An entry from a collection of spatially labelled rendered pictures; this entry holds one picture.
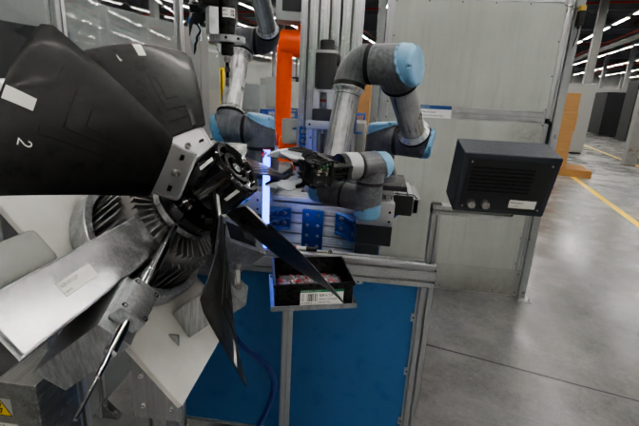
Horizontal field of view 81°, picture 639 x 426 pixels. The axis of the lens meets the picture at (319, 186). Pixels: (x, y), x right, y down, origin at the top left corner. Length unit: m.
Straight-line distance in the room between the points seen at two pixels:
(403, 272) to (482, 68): 1.72
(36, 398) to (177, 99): 0.60
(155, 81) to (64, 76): 0.29
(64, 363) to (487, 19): 2.58
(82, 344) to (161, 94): 0.48
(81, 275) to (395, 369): 1.11
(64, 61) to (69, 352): 0.37
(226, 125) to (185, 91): 0.73
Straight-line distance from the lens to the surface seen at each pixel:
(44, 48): 0.60
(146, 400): 0.93
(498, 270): 3.01
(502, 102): 2.71
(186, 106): 0.83
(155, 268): 0.62
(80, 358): 0.61
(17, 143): 0.55
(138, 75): 0.86
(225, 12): 0.81
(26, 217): 0.77
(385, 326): 1.36
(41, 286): 0.56
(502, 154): 1.14
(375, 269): 1.24
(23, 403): 0.94
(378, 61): 1.10
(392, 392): 1.53
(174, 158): 0.68
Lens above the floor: 1.37
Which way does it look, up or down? 14 degrees down
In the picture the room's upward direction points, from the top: 3 degrees clockwise
